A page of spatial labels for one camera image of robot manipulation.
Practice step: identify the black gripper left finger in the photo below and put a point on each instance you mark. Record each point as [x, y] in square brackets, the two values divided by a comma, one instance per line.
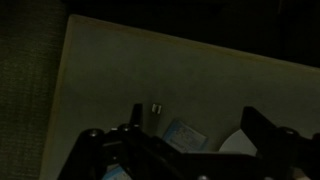
[136, 118]

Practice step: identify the white round saucer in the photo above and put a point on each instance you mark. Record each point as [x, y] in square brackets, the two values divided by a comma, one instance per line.
[238, 142]

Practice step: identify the dark metal spoon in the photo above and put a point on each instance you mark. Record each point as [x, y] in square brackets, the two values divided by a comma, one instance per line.
[156, 108]

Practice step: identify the small blue sachet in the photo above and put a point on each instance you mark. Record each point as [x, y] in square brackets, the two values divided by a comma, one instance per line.
[184, 138]

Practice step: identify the dark grey patterned sofa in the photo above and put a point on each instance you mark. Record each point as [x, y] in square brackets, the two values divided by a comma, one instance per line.
[31, 40]

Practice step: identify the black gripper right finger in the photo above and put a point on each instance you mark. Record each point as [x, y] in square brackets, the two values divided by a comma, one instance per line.
[276, 145]

